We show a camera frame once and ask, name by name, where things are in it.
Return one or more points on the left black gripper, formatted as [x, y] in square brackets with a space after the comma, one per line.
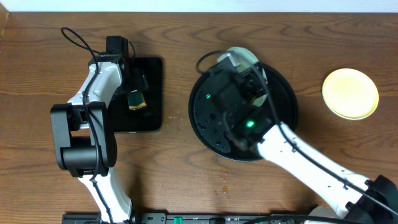
[138, 86]

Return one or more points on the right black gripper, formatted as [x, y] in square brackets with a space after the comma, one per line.
[253, 76]

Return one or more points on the yellow green sponge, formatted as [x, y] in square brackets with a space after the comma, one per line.
[136, 100]

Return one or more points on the light blue plate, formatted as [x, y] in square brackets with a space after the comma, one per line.
[247, 59]

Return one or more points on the yellow plate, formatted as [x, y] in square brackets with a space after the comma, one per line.
[350, 94]

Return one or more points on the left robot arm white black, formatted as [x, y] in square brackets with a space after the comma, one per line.
[83, 137]

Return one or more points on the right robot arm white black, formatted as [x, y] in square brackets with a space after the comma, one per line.
[350, 195]

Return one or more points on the black square tray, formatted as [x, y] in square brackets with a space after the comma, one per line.
[149, 118]

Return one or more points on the black round tray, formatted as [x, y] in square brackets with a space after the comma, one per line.
[228, 124]

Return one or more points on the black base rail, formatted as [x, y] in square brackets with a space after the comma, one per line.
[161, 218]

